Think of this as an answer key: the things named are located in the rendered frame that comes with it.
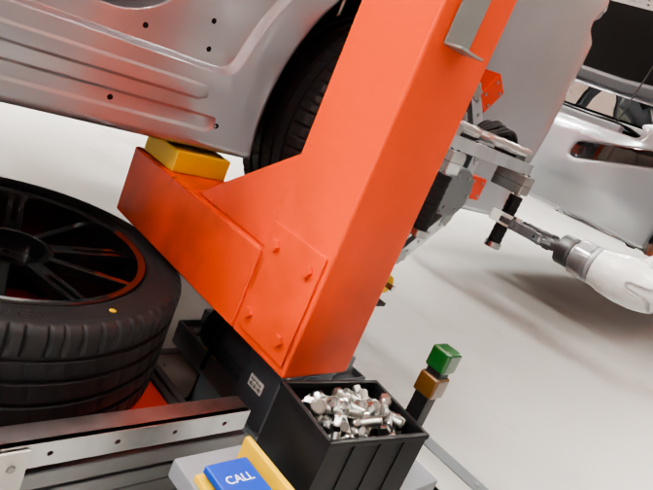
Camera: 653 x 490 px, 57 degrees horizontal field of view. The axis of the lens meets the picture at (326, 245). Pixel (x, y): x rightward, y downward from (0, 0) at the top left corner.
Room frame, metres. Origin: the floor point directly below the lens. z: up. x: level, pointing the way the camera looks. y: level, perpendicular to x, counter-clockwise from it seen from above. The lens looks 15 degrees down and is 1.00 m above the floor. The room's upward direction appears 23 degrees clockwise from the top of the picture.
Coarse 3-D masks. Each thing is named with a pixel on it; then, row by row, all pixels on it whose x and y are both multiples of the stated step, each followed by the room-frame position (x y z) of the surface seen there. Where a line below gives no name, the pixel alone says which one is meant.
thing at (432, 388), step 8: (424, 368) 0.96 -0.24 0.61; (424, 376) 0.95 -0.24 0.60; (432, 376) 0.94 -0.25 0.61; (416, 384) 0.95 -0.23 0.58; (424, 384) 0.94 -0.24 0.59; (432, 384) 0.93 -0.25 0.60; (440, 384) 0.94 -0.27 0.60; (424, 392) 0.94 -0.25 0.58; (432, 392) 0.93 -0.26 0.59; (440, 392) 0.95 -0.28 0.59
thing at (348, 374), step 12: (180, 324) 1.63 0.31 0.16; (192, 324) 1.67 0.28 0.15; (180, 336) 1.62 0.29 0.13; (192, 336) 1.58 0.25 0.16; (180, 348) 1.60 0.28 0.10; (192, 348) 1.57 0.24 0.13; (204, 348) 1.54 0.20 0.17; (192, 360) 1.56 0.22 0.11; (216, 360) 1.50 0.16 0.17; (336, 372) 1.75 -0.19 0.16; (348, 372) 1.79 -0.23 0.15; (360, 372) 1.79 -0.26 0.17
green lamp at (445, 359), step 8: (440, 344) 0.96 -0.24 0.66; (448, 344) 0.97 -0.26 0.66; (432, 352) 0.95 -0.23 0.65; (440, 352) 0.94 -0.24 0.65; (448, 352) 0.94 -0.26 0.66; (456, 352) 0.95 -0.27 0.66; (432, 360) 0.95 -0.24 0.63; (440, 360) 0.94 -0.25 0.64; (448, 360) 0.93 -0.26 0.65; (456, 360) 0.94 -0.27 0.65; (440, 368) 0.93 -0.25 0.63; (448, 368) 0.94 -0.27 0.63
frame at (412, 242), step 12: (480, 84) 1.66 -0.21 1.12; (480, 96) 1.68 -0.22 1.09; (468, 108) 1.68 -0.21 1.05; (480, 108) 1.69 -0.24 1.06; (468, 120) 1.70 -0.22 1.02; (480, 120) 1.71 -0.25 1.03; (468, 156) 1.76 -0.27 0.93; (468, 168) 1.75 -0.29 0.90; (432, 228) 1.73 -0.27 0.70; (408, 240) 1.68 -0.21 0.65; (420, 240) 1.70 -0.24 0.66; (408, 252) 1.68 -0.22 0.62
